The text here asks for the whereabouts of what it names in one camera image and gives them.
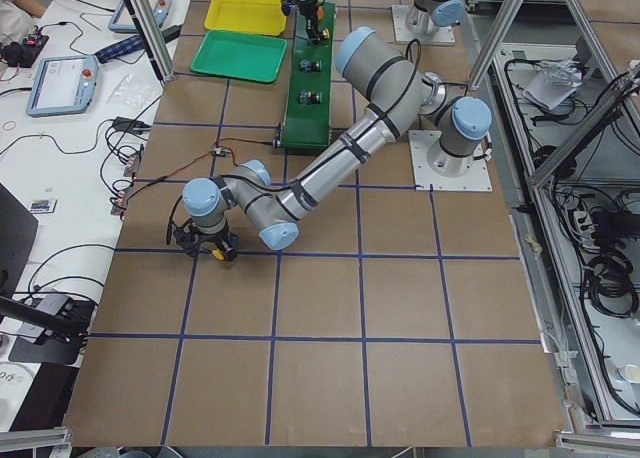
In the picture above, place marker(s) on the blue plaid cloth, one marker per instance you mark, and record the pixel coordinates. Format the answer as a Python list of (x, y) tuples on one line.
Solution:
[(132, 44)]

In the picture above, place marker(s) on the lower teach pendant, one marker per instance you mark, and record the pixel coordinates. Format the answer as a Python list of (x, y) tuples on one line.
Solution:
[(63, 86)]

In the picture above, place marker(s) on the aluminium frame post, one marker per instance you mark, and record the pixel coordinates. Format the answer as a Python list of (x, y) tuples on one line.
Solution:
[(154, 45)]

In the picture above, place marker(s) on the green conveyor belt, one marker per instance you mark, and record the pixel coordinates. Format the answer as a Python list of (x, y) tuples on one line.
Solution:
[(307, 127)]

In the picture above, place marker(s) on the black power adapter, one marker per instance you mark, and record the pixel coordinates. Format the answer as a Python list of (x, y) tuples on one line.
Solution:
[(129, 124)]

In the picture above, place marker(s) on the green push button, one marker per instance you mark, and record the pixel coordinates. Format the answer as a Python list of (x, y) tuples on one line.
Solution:
[(306, 97), (308, 66)]

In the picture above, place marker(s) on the green plastic tray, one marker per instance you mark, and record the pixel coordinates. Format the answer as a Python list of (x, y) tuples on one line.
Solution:
[(242, 56)]

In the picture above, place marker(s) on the yellow plastic tray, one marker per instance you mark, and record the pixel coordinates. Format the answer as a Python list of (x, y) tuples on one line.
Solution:
[(261, 17)]

